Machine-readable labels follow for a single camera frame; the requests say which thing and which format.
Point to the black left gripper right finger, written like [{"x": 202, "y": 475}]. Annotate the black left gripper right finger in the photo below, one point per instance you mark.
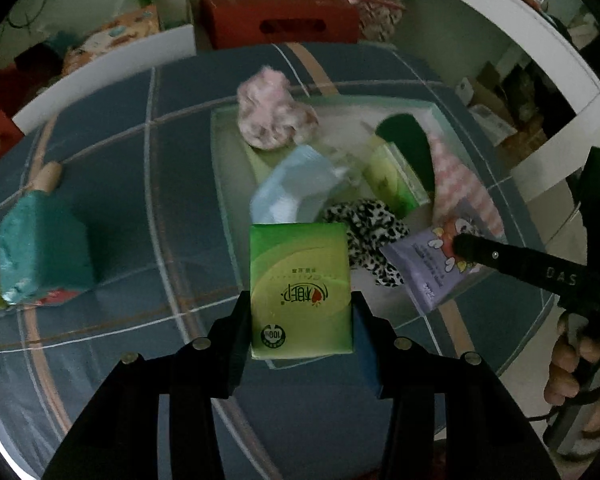
[{"x": 451, "y": 418}]

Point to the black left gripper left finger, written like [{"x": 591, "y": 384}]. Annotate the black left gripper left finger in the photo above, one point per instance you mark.
[{"x": 116, "y": 434}]

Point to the purple snack packet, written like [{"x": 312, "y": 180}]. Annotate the purple snack packet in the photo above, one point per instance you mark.
[{"x": 427, "y": 263}]

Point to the pink white fuzzy cloth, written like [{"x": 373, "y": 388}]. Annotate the pink white fuzzy cloth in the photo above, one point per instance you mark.
[{"x": 454, "y": 182}]

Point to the green tissue pack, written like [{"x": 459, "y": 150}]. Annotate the green tissue pack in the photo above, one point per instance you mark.
[
  {"x": 393, "y": 181},
  {"x": 300, "y": 291}
]

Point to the leopard print scrunchie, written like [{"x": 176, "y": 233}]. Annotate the leopard print scrunchie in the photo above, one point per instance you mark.
[{"x": 370, "y": 226}]

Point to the yellow green scrub sponge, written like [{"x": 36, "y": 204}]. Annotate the yellow green scrub sponge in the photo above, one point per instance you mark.
[{"x": 404, "y": 131}]

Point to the light blue cloth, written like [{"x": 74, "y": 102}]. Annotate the light blue cloth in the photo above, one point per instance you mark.
[{"x": 298, "y": 188}]

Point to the pink beige cloth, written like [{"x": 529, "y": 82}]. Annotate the pink beige cloth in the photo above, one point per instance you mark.
[{"x": 268, "y": 116}]

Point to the person right hand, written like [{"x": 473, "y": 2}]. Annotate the person right hand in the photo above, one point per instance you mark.
[{"x": 572, "y": 351}]

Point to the white cardboard box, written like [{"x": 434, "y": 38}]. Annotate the white cardboard box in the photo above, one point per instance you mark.
[{"x": 497, "y": 130}]

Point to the teal square toy box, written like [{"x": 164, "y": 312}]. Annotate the teal square toy box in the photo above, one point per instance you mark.
[{"x": 44, "y": 252}]

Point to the shallow teal cardboard tray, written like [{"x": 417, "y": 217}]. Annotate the shallow teal cardboard tray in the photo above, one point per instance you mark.
[{"x": 345, "y": 134}]

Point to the beige makeup sponge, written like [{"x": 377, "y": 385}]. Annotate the beige makeup sponge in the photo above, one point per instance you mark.
[{"x": 47, "y": 178}]

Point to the patterned gift box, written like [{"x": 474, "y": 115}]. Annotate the patterned gift box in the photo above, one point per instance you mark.
[{"x": 378, "y": 19}]

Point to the white foam board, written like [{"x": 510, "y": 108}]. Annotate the white foam board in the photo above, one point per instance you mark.
[{"x": 117, "y": 65}]

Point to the orange toy box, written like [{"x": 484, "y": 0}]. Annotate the orange toy box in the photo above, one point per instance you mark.
[{"x": 125, "y": 29}]

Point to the red cardboard box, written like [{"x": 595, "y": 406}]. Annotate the red cardboard box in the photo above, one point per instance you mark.
[{"x": 234, "y": 24}]

